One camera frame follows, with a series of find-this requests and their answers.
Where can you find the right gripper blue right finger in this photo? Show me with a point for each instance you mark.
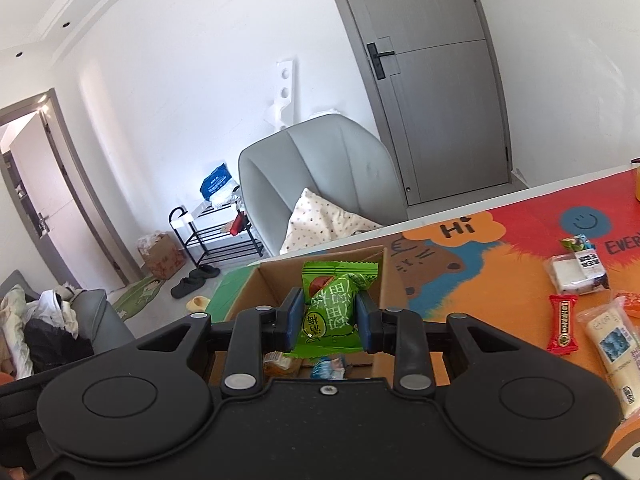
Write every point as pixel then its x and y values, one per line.
pixel 368 322

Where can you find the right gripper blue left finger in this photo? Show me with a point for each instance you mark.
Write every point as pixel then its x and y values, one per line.
pixel 289 319

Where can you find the green candy pack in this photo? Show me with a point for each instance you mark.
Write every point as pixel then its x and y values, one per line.
pixel 329 324

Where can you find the rice cracker pack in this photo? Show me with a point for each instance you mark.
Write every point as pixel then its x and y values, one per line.
pixel 278 364

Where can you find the blue triangular snack pack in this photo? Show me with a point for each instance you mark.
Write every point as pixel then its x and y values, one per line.
pixel 328 368

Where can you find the red sausage snack pack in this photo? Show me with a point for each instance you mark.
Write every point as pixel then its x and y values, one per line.
pixel 562 341

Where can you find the white cake black label pack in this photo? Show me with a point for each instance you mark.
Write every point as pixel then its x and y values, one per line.
pixel 578 273

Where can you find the small blue green snack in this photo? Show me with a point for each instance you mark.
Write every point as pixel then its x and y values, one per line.
pixel 577 243

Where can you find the long white blue snack pack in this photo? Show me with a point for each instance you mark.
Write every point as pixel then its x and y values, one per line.
pixel 613 335

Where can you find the open room door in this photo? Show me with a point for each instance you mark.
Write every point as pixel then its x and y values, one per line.
pixel 53 196

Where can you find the brown cardboard box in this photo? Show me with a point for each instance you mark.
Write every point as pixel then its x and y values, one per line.
pixel 404 358

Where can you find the left yellow slipper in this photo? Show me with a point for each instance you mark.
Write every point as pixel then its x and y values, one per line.
pixel 198 304

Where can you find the white dotted cushion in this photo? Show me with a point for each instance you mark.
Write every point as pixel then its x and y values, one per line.
pixel 316 221

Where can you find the black slippers pair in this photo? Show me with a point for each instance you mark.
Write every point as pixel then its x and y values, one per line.
pixel 196 279

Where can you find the black shoe rack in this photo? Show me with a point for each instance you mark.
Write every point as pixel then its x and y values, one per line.
pixel 215 234

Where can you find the small brown floor box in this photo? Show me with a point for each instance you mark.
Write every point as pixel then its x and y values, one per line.
pixel 161 254

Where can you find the green floor mat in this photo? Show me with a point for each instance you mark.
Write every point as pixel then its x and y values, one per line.
pixel 137 297

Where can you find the blue plastic bag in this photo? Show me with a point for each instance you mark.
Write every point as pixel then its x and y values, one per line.
pixel 218 187

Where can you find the grey armchair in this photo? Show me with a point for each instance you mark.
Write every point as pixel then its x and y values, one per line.
pixel 332 156

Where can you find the colourful cartoon table mat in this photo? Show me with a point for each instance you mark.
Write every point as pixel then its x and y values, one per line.
pixel 492 264

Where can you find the grey sofa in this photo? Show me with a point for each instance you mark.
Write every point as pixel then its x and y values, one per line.
pixel 43 330

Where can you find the white board with holes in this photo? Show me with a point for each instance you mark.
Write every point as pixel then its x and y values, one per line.
pixel 280 114

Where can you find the orange jelly pack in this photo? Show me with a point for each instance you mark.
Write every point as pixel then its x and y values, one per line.
pixel 631 303

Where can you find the grey door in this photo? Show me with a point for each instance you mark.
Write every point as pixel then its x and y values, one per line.
pixel 440 110

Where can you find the black door handle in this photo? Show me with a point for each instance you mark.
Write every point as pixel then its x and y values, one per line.
pixel 375 58

